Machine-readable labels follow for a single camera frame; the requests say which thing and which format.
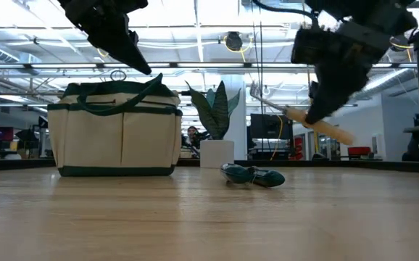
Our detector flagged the person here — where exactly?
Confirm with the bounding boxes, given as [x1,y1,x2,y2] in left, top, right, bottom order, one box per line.
[186,125,205,150]

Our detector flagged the cream canvas bag green trim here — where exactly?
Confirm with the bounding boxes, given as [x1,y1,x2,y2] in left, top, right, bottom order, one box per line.
[46,72,184,178]

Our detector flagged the black background monitor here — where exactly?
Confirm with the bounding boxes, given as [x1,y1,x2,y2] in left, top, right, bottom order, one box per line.
[249,113,294,141]

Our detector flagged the black cable with coil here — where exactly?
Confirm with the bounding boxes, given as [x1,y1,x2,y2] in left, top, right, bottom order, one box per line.
[258,0,265,117]

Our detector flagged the green handled pruning shears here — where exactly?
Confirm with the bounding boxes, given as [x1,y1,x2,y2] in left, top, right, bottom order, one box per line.
[220,162,286,189]

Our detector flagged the red storage bin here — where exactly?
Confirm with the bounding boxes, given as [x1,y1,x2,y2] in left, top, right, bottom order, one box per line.
[347,146,373,158]

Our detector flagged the black ceiling cable reel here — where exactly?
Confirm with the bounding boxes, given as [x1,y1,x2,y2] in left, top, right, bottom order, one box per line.
[225,30,244,52]

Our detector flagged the magenta lit screen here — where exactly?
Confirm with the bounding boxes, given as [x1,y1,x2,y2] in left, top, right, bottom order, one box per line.
[0,126,15,143]

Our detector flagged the wooden handled pronged cultivator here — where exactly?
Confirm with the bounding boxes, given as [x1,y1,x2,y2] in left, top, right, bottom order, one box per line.
[249,80,357,146]

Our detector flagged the red storage rack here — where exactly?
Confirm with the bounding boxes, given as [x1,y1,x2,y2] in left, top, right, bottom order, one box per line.
[293,136,306,161]

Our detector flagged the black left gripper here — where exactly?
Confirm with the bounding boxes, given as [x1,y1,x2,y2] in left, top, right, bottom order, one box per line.
[57,0,153,76]

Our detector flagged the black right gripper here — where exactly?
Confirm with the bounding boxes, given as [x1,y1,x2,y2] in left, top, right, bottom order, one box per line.
[291,9,419,126]

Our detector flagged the snake plant in white pot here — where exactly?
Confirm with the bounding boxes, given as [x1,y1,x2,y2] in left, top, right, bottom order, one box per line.
[185,80,242,169]

